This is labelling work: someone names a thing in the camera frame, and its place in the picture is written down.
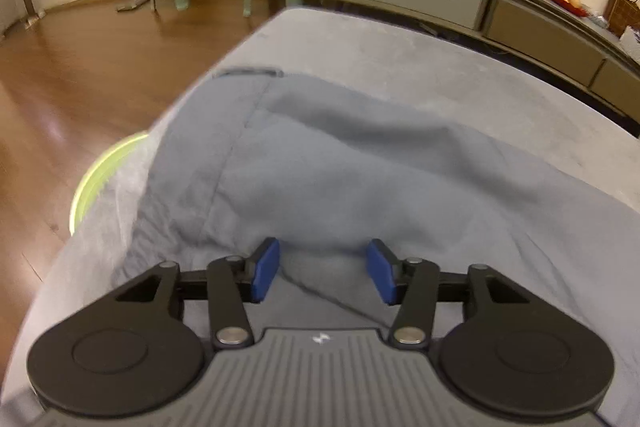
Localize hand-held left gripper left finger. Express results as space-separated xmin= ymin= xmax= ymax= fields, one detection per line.
xmin=114 ymin=237 xmax=281 ymax=350

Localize brown wooden framed board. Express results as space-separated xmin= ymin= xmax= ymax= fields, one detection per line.
xmin=602 ymin=0 xmax=638 ymax=38

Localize lime green basin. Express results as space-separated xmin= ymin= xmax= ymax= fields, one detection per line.
xmin=70 ymin=132 xmax=151 ymax=235

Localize white storage basket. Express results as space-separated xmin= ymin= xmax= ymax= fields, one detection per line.
xmin=620 ymin=24 xmax=640 ymax=58

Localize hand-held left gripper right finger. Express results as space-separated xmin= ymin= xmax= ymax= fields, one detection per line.
xmin=365 ymin=238 xmax=543 ymax=350

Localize grey blanket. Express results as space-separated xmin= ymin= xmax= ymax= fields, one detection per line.
xmin=0 ymin=7 xmax=640 ymax=427

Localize grey pants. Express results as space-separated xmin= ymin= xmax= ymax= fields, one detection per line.
xmin=110 ymin=66 xmax=640 ymax=427

